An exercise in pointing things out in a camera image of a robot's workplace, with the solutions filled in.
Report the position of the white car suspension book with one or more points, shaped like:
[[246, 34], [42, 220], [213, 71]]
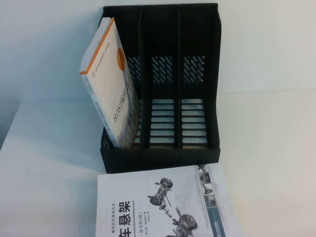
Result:
[[148, 209]]

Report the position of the white orange ROS2 book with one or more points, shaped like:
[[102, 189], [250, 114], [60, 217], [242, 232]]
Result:
[[108, 74]]

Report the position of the black plastic three-slot book stand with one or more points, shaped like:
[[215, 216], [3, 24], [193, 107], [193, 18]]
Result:
[[163, 37]]

